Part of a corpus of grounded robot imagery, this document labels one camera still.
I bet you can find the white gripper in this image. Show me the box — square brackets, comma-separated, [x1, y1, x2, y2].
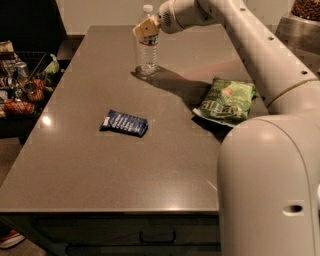
[133, 0, 200, 39]

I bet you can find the green jalapeno chip bag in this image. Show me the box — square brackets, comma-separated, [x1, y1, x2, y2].
[193, 77, 256, 127]

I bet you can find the blue snack bar wrapper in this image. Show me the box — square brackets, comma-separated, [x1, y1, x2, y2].
[99, 110, 149, 137]

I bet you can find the grey cabinet drawer front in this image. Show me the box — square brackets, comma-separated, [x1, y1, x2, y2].
[35, 216, 220, 246]

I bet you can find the clear plastic water bottle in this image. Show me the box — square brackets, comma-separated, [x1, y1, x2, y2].
[136, 5, 159, 77]

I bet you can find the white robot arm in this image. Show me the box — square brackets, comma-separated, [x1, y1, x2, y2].
[133, 0, 320, 256]

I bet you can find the brown patterned bowl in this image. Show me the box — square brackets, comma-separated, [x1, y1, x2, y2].
[291, 0, 320, 21]

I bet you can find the black drawer handle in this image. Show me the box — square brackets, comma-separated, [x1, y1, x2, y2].
[139, 229, 177, 245]

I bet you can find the black wire snack basket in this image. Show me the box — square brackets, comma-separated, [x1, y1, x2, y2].
[0, 40, 61, 138]

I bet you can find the red and white shoe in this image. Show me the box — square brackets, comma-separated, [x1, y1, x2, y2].
[0, 230, 25, 249]

